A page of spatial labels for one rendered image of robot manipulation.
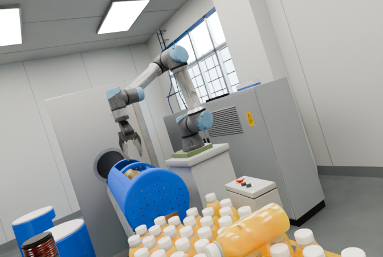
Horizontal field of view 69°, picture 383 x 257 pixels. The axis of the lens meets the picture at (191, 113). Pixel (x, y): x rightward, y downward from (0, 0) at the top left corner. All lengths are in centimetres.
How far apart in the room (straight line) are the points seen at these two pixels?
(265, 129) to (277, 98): 37
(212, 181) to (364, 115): 236
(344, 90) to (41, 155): 542
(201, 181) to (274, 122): 138
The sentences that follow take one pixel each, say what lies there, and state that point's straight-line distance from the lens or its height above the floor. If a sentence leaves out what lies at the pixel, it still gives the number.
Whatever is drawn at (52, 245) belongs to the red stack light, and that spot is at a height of 123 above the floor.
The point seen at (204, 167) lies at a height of 107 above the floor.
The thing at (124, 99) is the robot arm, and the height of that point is 157.
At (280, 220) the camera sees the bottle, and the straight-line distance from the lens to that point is 68.
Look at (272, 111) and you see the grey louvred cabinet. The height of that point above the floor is 116.
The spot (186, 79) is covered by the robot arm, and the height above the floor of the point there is 160.
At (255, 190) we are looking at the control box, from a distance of 100.
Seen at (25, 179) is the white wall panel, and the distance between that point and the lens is 634.
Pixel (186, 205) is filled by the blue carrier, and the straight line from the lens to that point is 128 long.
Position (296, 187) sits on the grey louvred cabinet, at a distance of 304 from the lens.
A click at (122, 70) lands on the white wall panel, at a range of 690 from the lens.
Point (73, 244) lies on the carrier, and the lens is 160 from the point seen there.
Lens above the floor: 143
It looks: 1 degrees down
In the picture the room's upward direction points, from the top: 18 degrees counter-clockwise
